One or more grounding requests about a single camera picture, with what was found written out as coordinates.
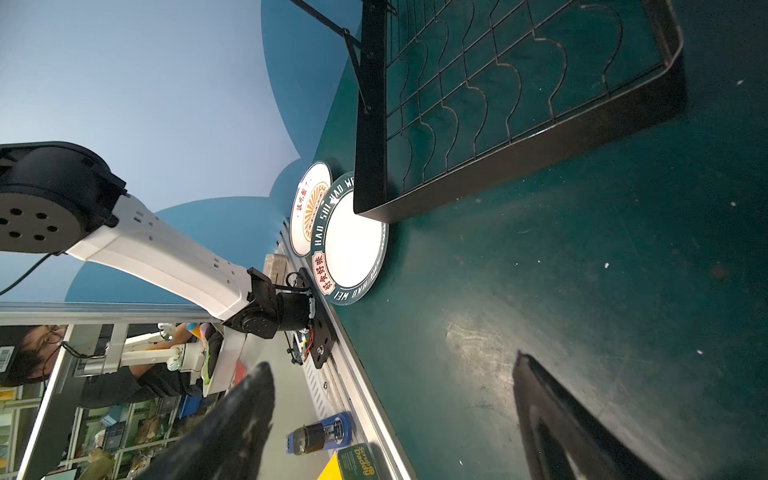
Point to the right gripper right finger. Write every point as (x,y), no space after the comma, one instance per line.
(561,438)

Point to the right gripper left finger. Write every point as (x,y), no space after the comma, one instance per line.
(229,443)

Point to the white plate green lettered rim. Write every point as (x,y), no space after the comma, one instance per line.
(347,249)

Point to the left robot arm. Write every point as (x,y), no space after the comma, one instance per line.
(62,198)

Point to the person behind the table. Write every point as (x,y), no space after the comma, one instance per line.
(29,354)

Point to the sunburst plate at left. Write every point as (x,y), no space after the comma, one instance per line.
(307,200)

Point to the blue black handled tool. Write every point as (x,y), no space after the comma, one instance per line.
(332,433)

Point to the black wire dish rack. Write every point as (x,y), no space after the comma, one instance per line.
(456,97)

